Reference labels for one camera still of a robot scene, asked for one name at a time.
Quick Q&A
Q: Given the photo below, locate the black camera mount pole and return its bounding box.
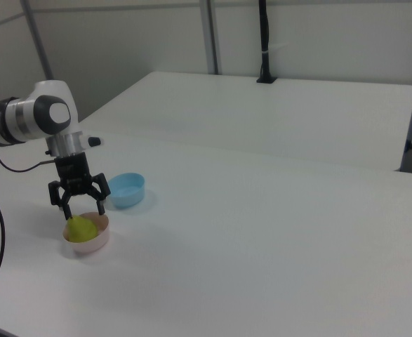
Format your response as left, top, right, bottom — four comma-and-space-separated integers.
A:
258, 0, 272, 79

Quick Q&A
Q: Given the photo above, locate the blue plastic bowl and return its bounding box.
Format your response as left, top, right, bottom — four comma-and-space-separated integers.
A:
107, 171, 146, 210

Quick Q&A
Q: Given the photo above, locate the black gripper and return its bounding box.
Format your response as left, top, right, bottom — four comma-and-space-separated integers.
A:
48, 152, 112, 222

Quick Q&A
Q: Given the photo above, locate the pink plastic bowl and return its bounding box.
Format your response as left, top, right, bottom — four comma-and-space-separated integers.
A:
62, 211, 112, 256

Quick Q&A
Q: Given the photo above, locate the green pear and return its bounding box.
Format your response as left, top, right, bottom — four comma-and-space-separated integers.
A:
67, 214, 100, 244

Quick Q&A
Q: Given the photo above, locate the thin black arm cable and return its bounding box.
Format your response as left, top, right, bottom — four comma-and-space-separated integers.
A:
0, 145, 58, 173

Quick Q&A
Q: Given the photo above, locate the grey partition frame post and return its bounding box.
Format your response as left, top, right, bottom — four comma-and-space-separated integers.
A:
18, 0, 56, 82
199, 0, 225, 76

